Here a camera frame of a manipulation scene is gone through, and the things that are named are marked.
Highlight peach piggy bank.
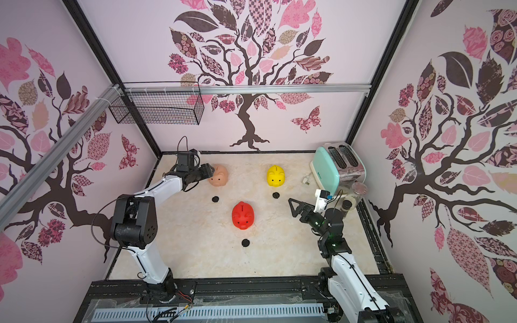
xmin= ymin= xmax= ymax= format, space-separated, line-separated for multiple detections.
xmin=209 ymin=165 xmax=229 ymax=187

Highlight red piggy bank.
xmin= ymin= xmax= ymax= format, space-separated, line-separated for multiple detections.
xmin=232 ymin=201 xmax=254 ymax=230

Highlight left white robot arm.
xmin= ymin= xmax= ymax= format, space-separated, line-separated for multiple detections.
xmin=110 ymin=164 xmax=214 ymax=285

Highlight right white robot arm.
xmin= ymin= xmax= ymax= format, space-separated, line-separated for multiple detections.
xmin=288 ymin=199 xmax=406 ymax=322

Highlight yellow piggy bank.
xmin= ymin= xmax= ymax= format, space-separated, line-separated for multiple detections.
xmin=267 ymin=165 xmax=285 ymax=187

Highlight glass spice jar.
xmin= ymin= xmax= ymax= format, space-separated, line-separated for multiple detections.
xmin=341 ymin=182 xmax=368 ymax=211

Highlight mint green toaster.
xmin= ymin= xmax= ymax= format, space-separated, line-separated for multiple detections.
xmin=310 ymin=142 xmax=366 ymax=195

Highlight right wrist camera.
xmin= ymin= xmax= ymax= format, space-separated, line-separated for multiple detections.
xmin=314 ymin=189 xmax=333 ymax=213

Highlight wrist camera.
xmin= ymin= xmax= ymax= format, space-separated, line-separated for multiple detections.
xmin=176 ymin=149 xmax=200 ymax=172
xmin=314 ymin=189 xmax=333 ymax=213

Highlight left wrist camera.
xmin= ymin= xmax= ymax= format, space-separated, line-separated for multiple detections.
xmin=176 ymin=149 xmax=200 ymax=172

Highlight black base frame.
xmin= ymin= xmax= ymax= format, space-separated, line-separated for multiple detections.
xmin=74 ymin=274 xmax=422 ymax=322

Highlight black wire basket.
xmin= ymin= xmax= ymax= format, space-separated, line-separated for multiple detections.
xmin=109 ymin=81 xmax=205 ymax=125

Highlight aluminium rail back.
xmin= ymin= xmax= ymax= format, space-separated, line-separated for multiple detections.
xmin=199 ymin=83 xmax=372 ymax=96

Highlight aluminium rail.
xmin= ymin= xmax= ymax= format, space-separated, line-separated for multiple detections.
xmin=1 ymin=84 xmax=121 ymax=230
xmin=199 ymin=83 xmax=372 ymax=96

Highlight white slotted cable duct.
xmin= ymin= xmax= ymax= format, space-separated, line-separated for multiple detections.
xmin=87 ymin=304 xmax=327 ymax=322

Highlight aluminium rail left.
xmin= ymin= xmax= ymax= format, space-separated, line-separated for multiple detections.
xmin=1 ymin=84 xmax=121 ymax=230

